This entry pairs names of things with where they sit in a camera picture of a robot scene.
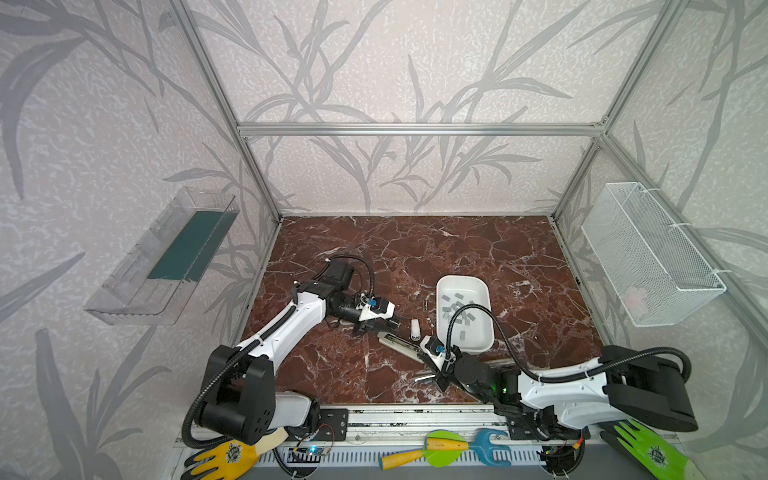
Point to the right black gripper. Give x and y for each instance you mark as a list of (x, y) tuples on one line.
[(442, 366)]

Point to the small white mini stapler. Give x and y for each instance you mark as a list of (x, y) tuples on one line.
[(415, 331)]

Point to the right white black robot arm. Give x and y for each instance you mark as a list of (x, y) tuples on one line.
[(622, 384)]

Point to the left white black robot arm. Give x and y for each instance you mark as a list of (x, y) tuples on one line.
[(238, 399)]

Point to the white rectangular staple tray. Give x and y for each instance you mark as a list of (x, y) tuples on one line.
[(473, 330)]

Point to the silver metal garden trowel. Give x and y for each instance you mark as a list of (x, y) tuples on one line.
[(425, 375)]

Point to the yellow green toy tool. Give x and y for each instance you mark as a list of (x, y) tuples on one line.
[(441, 448)]

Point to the blue plastic toy wrench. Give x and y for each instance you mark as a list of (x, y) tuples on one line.
[(485, 449)]

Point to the left electronics board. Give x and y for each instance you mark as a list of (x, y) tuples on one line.
[(313, 454)]

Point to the electronics board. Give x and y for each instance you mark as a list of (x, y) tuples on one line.
[(560, 462), (313, 454)]

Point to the right electronics board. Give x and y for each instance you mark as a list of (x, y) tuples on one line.
[(560, 462)]

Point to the yellow work glove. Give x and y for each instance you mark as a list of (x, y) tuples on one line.
[(230, 459)]

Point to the pink item in basket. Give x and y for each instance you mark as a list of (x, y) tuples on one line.
[(635, 301)]

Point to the green black work glove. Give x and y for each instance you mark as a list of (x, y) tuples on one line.
[(650, 451)]

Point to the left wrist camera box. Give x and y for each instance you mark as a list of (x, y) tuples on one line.
[(377, 308)]

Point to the white wire mesh basket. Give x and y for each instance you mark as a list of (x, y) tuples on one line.
[(639, 244)]

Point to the clear acrylic wall shelf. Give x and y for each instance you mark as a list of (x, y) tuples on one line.
[(152, 285)]

